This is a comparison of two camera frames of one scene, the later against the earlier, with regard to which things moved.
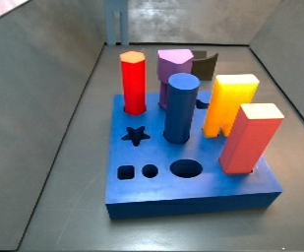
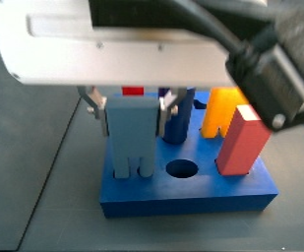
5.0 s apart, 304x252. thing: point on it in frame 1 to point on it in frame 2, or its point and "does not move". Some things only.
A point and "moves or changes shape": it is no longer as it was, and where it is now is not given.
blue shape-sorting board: [160, 178] does not move
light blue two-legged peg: [117, 6] moves or changes shape
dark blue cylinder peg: [181, 106] does not move
